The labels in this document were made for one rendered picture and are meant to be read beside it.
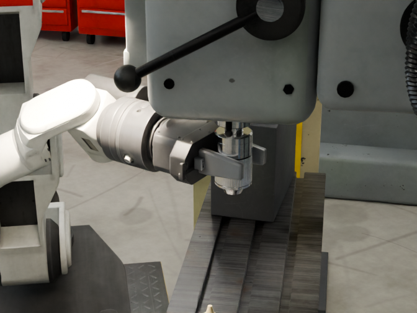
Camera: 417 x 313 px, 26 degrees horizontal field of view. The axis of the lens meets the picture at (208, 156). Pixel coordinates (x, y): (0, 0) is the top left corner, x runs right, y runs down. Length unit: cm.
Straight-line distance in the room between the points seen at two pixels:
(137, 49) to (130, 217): 265
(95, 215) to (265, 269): 226
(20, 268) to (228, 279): 66
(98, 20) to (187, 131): 482
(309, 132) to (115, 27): 312
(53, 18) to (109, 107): 489
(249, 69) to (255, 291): 56
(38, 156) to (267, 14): 45
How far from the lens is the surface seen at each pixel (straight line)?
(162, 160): 113
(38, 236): 197
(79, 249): 230
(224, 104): 99
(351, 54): 94
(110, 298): 209
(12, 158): 125
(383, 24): 93
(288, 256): 158
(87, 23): 597
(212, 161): 110
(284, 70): 97
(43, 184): 184
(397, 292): 325
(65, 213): 214
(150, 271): 252
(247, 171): 111
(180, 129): 114
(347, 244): 352
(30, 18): 171
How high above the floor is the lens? 168
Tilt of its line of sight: 23 degrees down
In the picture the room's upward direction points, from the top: straight up
